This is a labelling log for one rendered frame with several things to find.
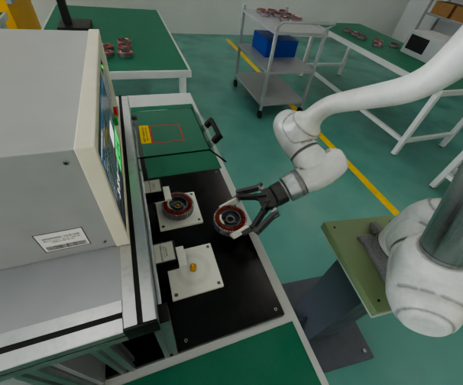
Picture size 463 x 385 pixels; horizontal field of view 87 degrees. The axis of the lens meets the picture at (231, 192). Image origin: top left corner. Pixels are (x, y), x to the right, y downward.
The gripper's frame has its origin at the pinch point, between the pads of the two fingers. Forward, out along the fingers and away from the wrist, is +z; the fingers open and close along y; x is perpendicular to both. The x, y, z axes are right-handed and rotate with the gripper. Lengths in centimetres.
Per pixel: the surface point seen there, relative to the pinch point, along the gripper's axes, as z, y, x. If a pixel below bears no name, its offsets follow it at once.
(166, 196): 14.4, 11.4, 12.9
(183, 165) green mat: 11.3, 40.5, -4.0
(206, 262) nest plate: 12.2, -9.9, 0.3
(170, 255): 14.5, -12.3, 17.6
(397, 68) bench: -194, 144, -123
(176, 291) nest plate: 21.3, -16.3, 5.5
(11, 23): 136, 336, 43
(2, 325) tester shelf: 25, -27, 46
